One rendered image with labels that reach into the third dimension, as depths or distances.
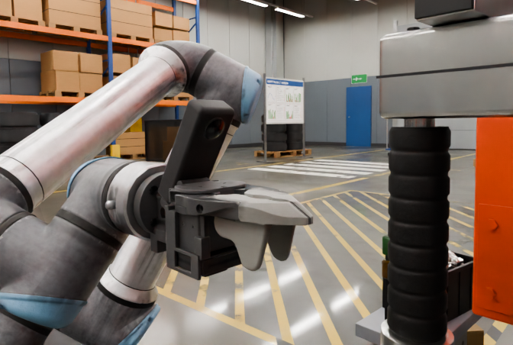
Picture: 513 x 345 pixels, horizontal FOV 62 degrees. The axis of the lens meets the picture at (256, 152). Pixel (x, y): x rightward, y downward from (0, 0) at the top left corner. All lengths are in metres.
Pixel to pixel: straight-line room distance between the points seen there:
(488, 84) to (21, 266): 0.49
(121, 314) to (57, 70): 9.53
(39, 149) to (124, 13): 10.79
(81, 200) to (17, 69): 10.82
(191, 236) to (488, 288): 0.66
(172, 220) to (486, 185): 0.64
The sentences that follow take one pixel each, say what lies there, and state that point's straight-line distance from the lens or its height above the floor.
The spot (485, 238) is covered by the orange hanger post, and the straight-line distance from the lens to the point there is 0.92.
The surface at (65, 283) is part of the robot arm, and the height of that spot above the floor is 0.72.
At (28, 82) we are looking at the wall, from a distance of 11.40.
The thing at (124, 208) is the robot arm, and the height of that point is 0.81.
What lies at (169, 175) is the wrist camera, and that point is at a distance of 0.44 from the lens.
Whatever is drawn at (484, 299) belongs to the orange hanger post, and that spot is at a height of 0.56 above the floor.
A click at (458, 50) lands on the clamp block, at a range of 0.25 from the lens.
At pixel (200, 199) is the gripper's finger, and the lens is 0.36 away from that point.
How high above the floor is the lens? 0.90
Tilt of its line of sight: 4 degrees down
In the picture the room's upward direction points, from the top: 1 degrees counter-clockwise
